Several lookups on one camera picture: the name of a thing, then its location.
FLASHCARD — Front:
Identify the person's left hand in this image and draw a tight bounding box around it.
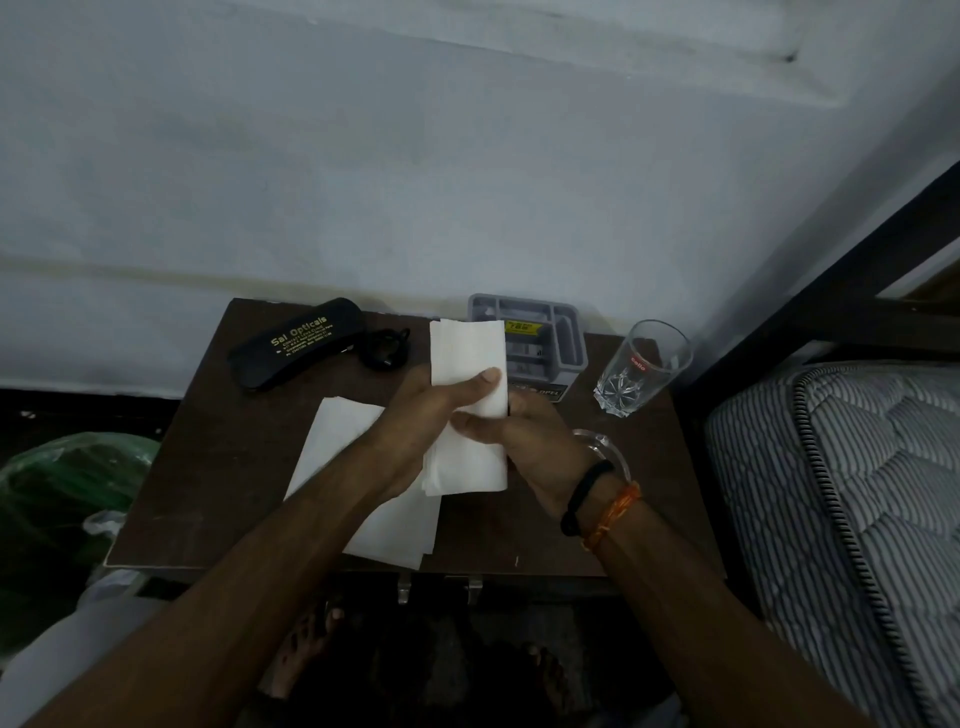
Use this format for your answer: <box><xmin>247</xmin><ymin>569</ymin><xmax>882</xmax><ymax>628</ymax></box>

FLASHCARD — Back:
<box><xmin>367</xmin><ymin>365</ymin><xmax>504</xmax><ymax>500</ymax></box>

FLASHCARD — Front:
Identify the person's right hand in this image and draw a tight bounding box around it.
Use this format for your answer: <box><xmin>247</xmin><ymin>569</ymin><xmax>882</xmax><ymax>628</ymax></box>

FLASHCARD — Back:
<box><xmin>449</xmin><ymin>391</ymin><xmax>601</xmax><ymax>519</ymax></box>

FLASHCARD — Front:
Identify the clear glass ashtray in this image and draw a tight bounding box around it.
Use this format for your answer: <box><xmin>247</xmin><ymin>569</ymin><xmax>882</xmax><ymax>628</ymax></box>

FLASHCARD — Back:
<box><xmin>571</xmin><ymin>428</ymin><xmax>628</xmax><ymax>481</ymax></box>

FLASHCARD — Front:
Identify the white paper napkin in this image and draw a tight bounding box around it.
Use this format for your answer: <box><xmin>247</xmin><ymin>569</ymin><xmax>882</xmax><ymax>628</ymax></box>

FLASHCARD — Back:
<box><xmin>283</xmin><ymin>395</ymin><xmax>442</xmax><ymax>571</ymax></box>
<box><xmin>421</xmin><ymin>318</ymin><xmax>511</xmax><ymax>498</ymax></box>

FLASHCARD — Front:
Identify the black cable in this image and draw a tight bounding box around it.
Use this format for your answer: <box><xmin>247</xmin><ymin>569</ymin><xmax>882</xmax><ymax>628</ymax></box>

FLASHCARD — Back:
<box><xmin>359</xmin><ymin>327</ymin><xmax>412</xmax><ymax>371</ymax></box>

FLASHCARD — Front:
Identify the grey plastic organizer box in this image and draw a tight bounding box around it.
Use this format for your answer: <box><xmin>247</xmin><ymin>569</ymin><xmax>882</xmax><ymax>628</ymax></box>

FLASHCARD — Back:
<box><xmin>468</xmin><ymin>293</ymin><xmax>588</xmax><ymax>404</ymax></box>

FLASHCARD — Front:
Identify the clear drinking glass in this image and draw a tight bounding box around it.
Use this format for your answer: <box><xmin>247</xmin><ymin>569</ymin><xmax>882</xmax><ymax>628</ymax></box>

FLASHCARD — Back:
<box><xmin>593</xmin><ymin>320</ymin><xmax>694</xmax><ymax>419</ymax></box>

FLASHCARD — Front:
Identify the black glasses case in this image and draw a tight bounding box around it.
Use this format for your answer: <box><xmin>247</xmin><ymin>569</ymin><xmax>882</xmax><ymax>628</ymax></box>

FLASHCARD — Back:
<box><xmin>228</xmin><ymin>297</ymin><xmax>369</xmax><ymax>391</ymax></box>

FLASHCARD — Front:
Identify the pink-white wrapper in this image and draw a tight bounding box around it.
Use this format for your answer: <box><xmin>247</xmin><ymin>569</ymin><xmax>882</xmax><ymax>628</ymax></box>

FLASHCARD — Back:
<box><xmin>80</xmin><ymin>511</ymin><xmax>144</xmax><ymax>594</ymax></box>

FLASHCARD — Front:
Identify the person's left forearm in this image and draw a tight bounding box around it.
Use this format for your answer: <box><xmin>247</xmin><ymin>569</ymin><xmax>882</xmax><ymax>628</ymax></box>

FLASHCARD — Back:
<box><xmin>22</xmin><ymin>464</ymin><xmax>406</xmax><ymax>728</ymax></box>

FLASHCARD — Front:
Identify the person's right forearm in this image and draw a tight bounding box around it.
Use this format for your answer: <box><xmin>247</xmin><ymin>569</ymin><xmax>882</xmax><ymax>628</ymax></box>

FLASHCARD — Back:
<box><xmin>592</xmin><ymin>517</ymin><xmax>879</xmax><ymax>728</ymax></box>

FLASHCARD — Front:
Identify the person's right foot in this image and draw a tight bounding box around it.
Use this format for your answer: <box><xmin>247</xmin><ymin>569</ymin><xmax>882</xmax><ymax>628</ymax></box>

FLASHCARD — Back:
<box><xmin>524</xmin><ymin>644</ymin><xmax>571</xmax><ymax>718</ymax></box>

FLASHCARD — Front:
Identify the person's foot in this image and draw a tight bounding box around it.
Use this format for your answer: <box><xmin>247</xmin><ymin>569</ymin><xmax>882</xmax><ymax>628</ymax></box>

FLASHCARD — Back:
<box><xmin>266</xmin><ymin>603</ymin><xmax>346</xmax><ymax>699</ymax></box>
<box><xmin>524</xmin><ymin>644</ymin><xmax>571</xmax><ymax>718</ymax></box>

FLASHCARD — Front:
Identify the person's left foot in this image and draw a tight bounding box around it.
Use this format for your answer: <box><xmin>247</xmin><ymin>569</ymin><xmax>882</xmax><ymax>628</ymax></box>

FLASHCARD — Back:
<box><xmin>266</xmin><ymin>603</ymin><xmax>346</xmax><ymax>699</ymax></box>

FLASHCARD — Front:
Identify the black wristband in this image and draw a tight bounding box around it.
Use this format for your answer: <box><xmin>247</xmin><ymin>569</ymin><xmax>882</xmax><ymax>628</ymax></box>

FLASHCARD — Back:
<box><xmin>560</xmin><ymin>459</ymin><xmax>616</xmax><ymax>538</ymax></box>

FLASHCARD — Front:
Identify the grey striped quilted mattress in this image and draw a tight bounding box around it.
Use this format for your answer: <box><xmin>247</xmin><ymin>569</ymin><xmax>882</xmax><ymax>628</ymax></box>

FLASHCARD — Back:
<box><xmin>704</xmin><ymin>362</ymin><xmax>960</xmax><ymax>728</ymax></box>

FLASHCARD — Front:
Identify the green lined waste bin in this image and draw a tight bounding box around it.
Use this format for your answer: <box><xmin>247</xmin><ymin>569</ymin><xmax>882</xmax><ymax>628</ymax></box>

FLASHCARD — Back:
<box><xmin>0</xmin><ymin>432</ymin><xmax>161</xmax><ymax>654</ymax></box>

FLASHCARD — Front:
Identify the orange thread bracelet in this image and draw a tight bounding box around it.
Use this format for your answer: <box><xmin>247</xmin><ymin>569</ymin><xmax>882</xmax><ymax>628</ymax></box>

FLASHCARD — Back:
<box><xmin>582</xmin><ymin>482</ymin><xmax>643</xmax><ymax>553</ymax></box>

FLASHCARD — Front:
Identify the black bed frame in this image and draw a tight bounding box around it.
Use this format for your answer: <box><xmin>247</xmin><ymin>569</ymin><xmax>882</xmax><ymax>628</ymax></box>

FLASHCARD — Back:
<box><xmin>674</xmin><ymin>161</ymin><xmax>960</xmax><ymax>399</ymax></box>

